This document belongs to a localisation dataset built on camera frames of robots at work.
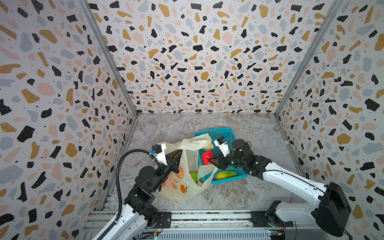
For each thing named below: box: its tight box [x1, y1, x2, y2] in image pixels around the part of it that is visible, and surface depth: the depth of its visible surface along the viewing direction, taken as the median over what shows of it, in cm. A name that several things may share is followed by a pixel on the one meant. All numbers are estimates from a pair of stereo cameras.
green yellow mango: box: [216, 170, 238, 180], surface depth 87 cm
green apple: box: [189, 172, 199, 185], surface depth 84 cm
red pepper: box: [202, 150, 215, 166], surface depth 76 cm
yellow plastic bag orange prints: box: [156, 133, 218, 201], surface depth 73 cm
